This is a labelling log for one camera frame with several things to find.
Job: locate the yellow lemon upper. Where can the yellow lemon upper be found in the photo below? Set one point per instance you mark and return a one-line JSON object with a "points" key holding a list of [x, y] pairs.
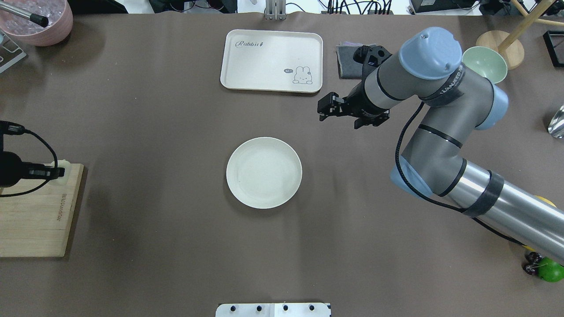
{"points": [[545, 201]]}

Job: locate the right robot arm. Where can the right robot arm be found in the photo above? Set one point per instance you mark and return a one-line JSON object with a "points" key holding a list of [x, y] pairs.
{"points": [[429, 65]]}

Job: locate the metal tongs in bowl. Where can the metal tongs in bowl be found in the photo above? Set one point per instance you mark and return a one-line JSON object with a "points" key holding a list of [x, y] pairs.
{"points": [[25, 14]]}

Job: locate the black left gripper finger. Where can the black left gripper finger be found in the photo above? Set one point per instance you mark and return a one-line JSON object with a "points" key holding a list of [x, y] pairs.
{"points": [[55, 173]]}

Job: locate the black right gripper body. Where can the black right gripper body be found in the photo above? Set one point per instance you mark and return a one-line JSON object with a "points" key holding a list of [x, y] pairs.
{"points": [[362, 102]]}

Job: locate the wooden cutting board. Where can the wooden cutting board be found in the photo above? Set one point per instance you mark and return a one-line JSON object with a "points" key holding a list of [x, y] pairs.
{"points": [[38, 224]]}

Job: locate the cream rabbit tray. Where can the cream rabbit tray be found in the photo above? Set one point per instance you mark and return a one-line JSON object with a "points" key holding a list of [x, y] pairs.
{"points": [[272, 61]]}

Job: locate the grey folded cloth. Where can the grey folded cloth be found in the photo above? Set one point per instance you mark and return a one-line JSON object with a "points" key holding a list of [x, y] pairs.
{"points": [[348, 68]]}

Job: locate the cream round plate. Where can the cream round plate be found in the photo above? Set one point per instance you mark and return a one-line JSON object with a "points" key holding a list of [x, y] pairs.
{"points": [[264, 173]]}

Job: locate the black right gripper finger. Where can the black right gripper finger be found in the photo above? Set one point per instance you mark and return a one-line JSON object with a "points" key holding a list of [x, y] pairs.
{"points": [[329, 104], [323, 115]]}

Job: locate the dark purple grapes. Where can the dark purple grapes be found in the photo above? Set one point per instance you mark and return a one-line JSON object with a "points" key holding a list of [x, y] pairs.
{"points": [[533, 259]]}

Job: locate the pink ice bowl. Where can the pink ice bowl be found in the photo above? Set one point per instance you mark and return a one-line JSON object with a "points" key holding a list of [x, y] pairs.
{"points": [[60, 25]]}

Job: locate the pale steamed bun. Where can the pale steamed bun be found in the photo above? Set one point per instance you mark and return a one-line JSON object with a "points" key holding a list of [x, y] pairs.
{"points": [[68, 167]]}

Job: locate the green lime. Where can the green lime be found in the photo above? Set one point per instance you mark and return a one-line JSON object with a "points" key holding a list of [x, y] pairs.
{"points": [[550, 271]]}

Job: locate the metal ice scoop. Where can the metal ice scoop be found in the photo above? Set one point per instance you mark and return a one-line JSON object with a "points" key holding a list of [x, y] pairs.
{"points": [[556, 125]]}

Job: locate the mint green bowl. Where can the mint green bowl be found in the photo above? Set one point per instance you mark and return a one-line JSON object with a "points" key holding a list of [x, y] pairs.
{"points": [[487, 63]]}

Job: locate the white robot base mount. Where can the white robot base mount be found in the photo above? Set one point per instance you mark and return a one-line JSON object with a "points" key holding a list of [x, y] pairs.
{"points": [[282, 309]]}

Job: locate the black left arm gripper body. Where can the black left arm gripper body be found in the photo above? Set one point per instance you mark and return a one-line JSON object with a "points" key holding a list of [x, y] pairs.
{"points": [[8, 169]]}

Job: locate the wooden mug tree stand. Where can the wooden mug tree stand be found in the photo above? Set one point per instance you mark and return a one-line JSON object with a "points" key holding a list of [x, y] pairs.
{"points": [[507, 45]]}

